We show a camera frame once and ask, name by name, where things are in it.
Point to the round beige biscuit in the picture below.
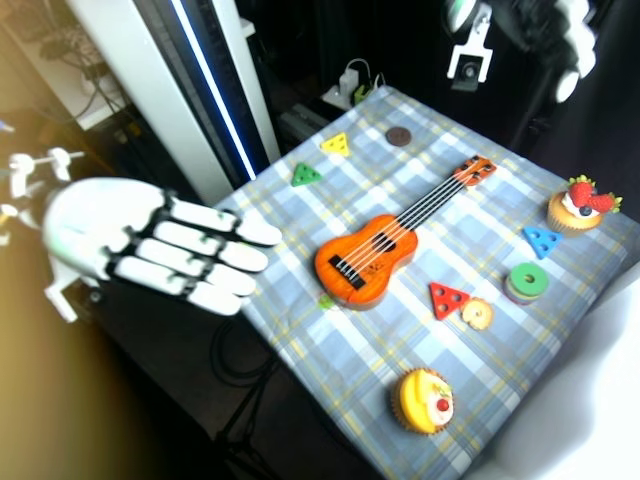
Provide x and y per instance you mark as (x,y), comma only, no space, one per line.
(477,312)

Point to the stacked rings with green top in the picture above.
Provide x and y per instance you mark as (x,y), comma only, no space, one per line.
(525,282)

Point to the yellow triangle block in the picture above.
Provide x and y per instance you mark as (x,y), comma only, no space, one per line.
(336,144)

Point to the orange toy ukulele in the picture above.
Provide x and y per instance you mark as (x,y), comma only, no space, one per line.
(367,260)

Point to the yellow fruit toy cupcake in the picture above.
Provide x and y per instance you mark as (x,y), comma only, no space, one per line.
(422,407)

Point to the white rounded shell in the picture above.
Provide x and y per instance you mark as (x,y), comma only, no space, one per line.
(575,400)

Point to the blue triangle block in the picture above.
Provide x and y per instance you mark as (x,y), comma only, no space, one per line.
(542,240)

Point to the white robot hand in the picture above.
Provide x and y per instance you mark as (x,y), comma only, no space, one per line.
(95,220)
(575,45)

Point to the white column with blue stripe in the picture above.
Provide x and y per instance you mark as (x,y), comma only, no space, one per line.
(175,90)

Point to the strawberry toy cupcake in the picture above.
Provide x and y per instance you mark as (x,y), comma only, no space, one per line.
(575,212)

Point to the dark brown round cookie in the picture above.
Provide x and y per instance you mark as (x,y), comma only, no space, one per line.
(398,135)

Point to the green triangle block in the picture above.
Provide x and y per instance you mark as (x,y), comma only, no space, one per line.
(305,176)

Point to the small green disc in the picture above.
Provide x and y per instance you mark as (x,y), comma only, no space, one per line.
(326,301)

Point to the blue plaid tablecloth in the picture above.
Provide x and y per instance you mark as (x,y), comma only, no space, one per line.
(360,360)

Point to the red triangle block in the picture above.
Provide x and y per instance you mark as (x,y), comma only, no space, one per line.
(446,299)

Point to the black tripod stand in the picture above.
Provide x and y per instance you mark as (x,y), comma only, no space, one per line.
(245,430)

